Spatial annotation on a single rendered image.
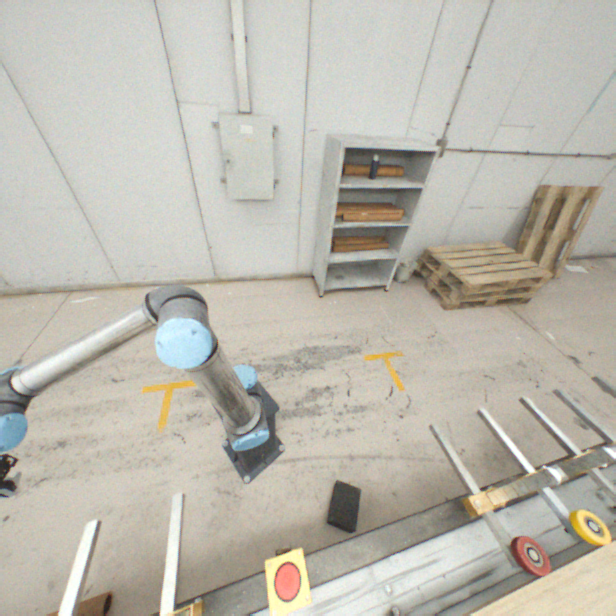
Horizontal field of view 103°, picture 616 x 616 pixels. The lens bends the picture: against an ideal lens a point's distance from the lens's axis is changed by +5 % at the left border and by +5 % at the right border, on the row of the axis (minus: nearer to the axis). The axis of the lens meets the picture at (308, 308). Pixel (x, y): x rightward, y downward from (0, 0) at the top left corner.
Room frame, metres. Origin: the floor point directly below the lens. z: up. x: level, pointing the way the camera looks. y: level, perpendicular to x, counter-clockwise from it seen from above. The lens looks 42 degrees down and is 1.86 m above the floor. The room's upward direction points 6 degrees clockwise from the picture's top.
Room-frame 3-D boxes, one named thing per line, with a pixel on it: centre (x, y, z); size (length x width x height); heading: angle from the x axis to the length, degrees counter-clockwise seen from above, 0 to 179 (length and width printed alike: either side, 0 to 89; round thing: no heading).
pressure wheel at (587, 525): (0.18, -0.95, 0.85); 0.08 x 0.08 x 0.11
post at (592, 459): (0.32, -0.95, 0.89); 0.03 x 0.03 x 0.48; 19
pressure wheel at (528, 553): (0.10, -0.72, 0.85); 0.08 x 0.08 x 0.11
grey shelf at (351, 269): (2.61, -0.50, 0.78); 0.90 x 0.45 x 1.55; 106
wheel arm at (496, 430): (0.37, -0.89, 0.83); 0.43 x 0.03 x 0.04; 19
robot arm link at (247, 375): (0.59, 0.27, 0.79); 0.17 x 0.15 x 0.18; 24
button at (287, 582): (0.00, -0.01, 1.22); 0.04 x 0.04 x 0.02
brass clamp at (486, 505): (0.23, -0.69, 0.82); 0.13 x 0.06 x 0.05; 109
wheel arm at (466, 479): (0.29, -0.65, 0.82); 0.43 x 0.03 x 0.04; 19
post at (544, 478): (0.24, -0.71, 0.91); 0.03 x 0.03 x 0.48; 19
